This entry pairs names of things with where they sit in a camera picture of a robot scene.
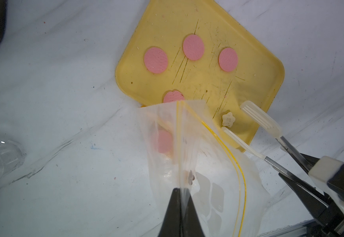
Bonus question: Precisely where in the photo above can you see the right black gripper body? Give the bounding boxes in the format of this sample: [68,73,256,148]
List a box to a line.
[278,155,344,237]

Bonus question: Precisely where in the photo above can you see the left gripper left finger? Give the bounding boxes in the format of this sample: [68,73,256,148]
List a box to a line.
[158,188,182,237]

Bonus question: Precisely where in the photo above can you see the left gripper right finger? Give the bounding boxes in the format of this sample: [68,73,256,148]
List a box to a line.
[182,195,205,237]

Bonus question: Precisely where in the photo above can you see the clear resealable zip bag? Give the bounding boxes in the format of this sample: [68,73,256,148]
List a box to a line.
[137,100,270,237]

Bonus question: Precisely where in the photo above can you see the pink round cookie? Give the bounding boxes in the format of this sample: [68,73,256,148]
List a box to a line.
[144,47,168,74]
[218,47,238,72]
[152,129,174,154]
[183,34,205,61]
[163,90,185,103]

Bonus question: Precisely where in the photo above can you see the steel tongs white tips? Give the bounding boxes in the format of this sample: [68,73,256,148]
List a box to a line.
[220,100,328,205]

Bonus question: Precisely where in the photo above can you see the white star cookie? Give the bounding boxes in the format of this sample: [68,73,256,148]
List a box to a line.
[222,112,236,128]

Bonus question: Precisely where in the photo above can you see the yellow plastic tray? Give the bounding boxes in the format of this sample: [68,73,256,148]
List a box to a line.
[115,1,285,143]

